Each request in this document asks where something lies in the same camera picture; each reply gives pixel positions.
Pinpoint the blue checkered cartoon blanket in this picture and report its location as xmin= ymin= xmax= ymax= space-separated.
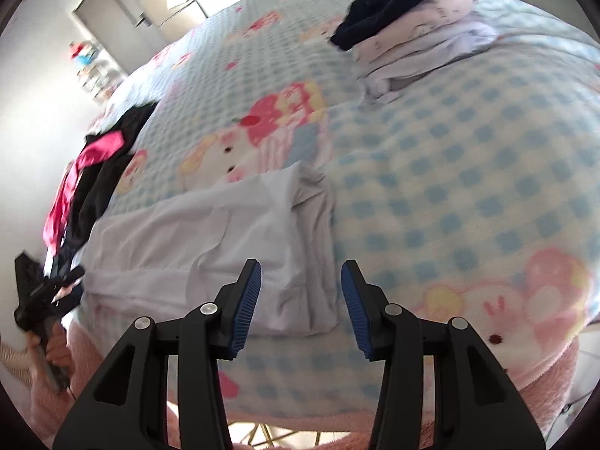
xmin=74 ymin=0 xmax=599 ymax=419

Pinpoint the pink garment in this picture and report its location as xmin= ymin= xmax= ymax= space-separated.
xmin=43 ymin=131 xmax=125 ymax=255

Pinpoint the white shelf with trinkets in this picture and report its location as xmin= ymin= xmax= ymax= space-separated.
xmin=77 ymin=60 xmax=125 ymax=104

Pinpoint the light grey navy-trimmed t-shirt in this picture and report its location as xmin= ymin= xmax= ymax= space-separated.
xmin=81 ymin=163 xmax=338 ymax=336

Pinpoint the operator left hand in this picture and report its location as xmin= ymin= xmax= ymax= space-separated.
xmin=24 ymin=322 xmax=75 ymax=378

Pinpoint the white folded clothes stack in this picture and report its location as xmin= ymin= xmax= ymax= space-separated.
xmin=353 ymin=0 xmax=498 ymax=104

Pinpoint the red blue plush toy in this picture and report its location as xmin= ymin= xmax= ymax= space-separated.
xmin=69 ymin=41 xmax=100 ymax=66

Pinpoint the white wardrobe door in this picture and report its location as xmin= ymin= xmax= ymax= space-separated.
xmin=74 ymin=0 xmax=168 ymax=74

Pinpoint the black garment pile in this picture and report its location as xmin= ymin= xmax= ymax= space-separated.
xmin=51 ymin=102 xmax=157 ymax=275

